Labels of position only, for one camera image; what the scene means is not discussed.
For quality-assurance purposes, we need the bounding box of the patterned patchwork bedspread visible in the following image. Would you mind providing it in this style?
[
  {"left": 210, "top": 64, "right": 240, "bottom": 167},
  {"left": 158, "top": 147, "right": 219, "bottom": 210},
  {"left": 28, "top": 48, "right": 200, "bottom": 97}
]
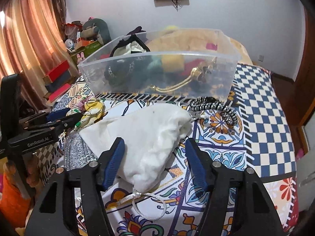
[{"left": 36, "top": 62, "right": 300, "bottom": 236}]

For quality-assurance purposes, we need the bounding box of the beige fleece blanket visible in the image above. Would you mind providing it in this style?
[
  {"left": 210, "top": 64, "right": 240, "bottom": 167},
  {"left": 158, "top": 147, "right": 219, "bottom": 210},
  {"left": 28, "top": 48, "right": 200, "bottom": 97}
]
[{"left": 146, "top": 26, "right": 253, "bottom": 65}]

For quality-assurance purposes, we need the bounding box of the clear plastic storage box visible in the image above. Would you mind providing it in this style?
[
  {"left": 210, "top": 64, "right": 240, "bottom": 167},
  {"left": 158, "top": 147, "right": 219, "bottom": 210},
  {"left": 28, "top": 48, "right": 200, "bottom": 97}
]
[{"left": 78, "top": 28, "right": 241, "bottom": 101}]

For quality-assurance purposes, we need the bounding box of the red flat box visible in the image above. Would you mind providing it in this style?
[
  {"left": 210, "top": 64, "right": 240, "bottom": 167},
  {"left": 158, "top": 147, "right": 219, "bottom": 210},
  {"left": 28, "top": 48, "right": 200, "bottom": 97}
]
[{"left": 43, "top": 60, "right": 69, "bottom": 85}]

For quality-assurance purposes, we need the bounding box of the white fluffy drawstring pouch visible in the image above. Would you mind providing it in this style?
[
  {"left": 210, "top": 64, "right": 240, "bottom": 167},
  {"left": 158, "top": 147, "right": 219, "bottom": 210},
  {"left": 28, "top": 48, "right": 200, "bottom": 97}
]
[{"left": 79, "top": 102, "right": 193, "bottom": 222}]

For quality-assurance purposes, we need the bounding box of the red velvet pouch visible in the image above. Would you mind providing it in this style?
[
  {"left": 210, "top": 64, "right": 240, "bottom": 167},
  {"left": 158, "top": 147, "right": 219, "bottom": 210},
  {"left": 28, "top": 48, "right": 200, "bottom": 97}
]
[{"left": 180, "top": 59, "right": 204, "bottom": 77}]

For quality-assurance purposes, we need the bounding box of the grey plush toy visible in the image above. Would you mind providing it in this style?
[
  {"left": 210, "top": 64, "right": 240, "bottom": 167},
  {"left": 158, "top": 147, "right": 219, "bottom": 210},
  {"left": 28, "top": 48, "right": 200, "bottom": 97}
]
[{"left": 81, "top": 18, "right": 112, "bottom": 45}]

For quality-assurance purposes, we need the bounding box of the grey knitted cloth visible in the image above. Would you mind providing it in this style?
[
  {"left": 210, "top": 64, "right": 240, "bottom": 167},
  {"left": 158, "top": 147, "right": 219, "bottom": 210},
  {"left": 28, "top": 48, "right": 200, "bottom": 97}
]
[{"left": 64, "top": 132, "right": 97, "bottom": 171}]

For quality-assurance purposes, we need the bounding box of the orange pink curtain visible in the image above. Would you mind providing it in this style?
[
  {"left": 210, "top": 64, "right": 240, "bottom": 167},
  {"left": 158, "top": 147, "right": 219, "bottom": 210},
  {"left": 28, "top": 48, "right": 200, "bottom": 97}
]
[{"left": 1, "top": 0, "right": 78, "bottom": 110}]

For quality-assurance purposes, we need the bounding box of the green cardboard box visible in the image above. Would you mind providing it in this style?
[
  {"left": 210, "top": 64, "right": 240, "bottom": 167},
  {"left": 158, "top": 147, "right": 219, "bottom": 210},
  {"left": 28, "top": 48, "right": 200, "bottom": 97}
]
[{"left": 70, "top": 41, "right": 103, "bottom": 65}]

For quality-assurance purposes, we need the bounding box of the dark blue flat box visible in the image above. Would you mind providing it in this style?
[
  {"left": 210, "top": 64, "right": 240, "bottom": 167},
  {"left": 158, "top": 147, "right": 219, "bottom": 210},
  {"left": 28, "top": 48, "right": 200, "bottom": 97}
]
[{"left": 45, "top": 71, "right": 71, "bottom": 93}]

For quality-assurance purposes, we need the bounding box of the pink plush bunny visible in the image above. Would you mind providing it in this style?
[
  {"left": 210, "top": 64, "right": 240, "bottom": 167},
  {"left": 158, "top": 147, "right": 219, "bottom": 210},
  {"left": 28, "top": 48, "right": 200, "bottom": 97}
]
[{"left": 76, "top": 52, "right": 85, "bottom": 64}]

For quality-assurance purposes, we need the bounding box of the dark purple clothing pile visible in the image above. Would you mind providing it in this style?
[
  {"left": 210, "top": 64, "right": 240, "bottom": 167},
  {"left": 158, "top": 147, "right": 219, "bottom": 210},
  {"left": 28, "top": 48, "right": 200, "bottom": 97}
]
[{"left": 127, "top": 26, "right": 146, "bottom": 35}]

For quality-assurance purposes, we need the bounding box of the black white braided cord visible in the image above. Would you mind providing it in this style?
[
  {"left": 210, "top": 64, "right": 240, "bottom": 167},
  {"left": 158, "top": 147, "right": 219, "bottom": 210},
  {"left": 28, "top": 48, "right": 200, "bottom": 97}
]
[{"left": 189, "top": 96, "right": 239, "bottom": 126}]

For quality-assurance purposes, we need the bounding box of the yellow sponge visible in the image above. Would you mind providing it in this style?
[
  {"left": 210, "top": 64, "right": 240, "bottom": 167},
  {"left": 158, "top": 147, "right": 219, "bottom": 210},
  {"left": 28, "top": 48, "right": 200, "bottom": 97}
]
[{"left": 161, "top": 54, "right": 185, "bottom": 73}]

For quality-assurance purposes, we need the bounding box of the floral yellow scrunchie cloth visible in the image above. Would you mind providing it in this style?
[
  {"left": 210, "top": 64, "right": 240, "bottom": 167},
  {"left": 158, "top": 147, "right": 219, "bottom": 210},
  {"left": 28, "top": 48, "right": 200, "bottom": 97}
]
[{"left": 67, "top": 95, "right": 105, "bottom": 132}]

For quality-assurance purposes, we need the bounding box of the black handled small bag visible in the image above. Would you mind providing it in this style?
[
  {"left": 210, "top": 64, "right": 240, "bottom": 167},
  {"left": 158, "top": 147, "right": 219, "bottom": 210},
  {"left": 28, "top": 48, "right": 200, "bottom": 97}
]
[{"left": 104, "top": 34, "right": 152, "bottom": 89}]

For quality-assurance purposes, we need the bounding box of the person's left hand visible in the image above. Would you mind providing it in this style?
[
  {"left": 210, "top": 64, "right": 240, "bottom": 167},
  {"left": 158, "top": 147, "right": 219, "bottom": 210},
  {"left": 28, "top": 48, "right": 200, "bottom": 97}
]
[{"left": 3, "top": 154, "right": 40, "bottom": 189}]

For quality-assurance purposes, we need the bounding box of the gold shiny drawstring pouch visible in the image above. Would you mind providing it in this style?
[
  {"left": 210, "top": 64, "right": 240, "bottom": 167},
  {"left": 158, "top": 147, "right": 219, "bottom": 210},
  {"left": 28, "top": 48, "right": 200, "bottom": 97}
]
[{"left": 145, "top": 64, "right": 212, "bottom": 93}]

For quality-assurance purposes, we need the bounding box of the green knitted cloth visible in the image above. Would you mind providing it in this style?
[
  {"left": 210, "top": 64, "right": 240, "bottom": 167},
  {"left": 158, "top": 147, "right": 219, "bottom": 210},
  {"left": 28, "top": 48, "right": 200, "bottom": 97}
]
[{"left": 146, "top": 55, "right": 163, "bottom": 76}]

